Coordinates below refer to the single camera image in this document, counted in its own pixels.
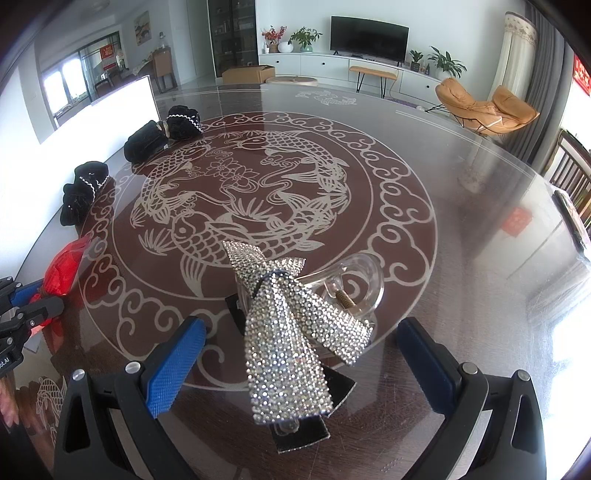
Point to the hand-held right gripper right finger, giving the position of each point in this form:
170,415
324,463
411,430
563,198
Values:
431,364

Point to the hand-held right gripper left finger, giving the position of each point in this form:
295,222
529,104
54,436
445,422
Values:
173,369

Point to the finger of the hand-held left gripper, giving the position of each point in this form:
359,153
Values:
21,295
41,309

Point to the rhinestone bow hair clip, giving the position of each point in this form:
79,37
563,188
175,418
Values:
286,360

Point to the glass patterned desktop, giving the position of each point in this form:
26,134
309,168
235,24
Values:
461,207

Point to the person's left hand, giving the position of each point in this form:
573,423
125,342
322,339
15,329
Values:
8,406

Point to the black backing card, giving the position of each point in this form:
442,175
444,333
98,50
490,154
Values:
334,383

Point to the black velvet hair bow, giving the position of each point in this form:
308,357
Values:
85,189
184,121
145,141

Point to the white panel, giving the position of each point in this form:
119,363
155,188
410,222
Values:
92,138

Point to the dark flat object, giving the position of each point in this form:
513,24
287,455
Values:
570,219

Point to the dark wooden chair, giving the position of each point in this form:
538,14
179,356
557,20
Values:
570,166

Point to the orange lounge chair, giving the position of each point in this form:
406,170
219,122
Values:
466,104

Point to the purple floor mat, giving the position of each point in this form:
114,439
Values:
404,102

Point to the brown wooden cabinet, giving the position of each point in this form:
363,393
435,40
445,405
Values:
165,69

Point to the grey curtain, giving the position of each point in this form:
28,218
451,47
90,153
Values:
547,92

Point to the wooden bench black legs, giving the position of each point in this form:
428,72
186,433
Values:
373,71

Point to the large leafy potted plant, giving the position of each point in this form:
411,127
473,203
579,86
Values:
445,62

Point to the cardboard box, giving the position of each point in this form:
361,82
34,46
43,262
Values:
247,74

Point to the small potted plant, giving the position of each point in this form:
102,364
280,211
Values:
416,59

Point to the round woven mat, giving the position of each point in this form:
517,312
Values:
292,80

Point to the white curtain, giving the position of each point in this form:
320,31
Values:
512,60

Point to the white television cabinet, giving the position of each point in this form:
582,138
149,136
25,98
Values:
323,67

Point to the black television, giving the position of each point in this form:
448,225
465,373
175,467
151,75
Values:
369,38

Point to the dark display cabinet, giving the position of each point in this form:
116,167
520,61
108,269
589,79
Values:
233,37

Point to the white round vase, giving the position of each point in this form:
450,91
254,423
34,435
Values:
285,47

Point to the red flowers in vase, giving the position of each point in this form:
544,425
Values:
273,37

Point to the green potted plant teal pot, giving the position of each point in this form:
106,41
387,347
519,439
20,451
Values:
304,37

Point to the framed wall picture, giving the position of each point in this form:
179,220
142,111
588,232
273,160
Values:
142,27

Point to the red wall hanging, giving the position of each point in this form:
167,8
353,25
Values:
582,74

